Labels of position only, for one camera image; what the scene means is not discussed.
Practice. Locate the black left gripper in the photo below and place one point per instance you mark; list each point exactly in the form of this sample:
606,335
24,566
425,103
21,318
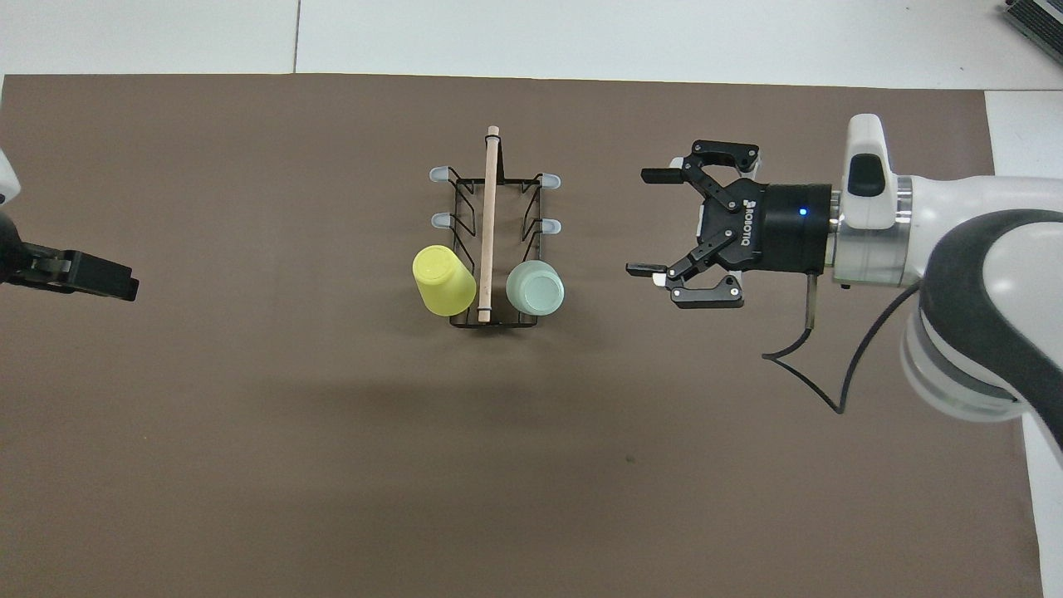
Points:
10,253

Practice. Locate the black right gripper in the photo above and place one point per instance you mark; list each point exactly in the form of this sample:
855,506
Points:
789,228

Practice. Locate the pale green plastic cup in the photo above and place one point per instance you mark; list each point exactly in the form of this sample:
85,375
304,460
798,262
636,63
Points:
536,289

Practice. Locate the yellow plastic cup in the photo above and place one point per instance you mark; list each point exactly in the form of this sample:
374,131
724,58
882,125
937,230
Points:
444,282

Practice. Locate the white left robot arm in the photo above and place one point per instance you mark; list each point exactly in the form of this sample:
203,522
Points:
7,178

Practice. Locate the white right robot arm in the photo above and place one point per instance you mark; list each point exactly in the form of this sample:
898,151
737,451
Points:
955,224

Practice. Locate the brown table mat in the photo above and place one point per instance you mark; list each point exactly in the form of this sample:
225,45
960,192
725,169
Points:
332,432

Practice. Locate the grey ribbed device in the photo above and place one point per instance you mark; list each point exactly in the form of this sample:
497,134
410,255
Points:
1038,21

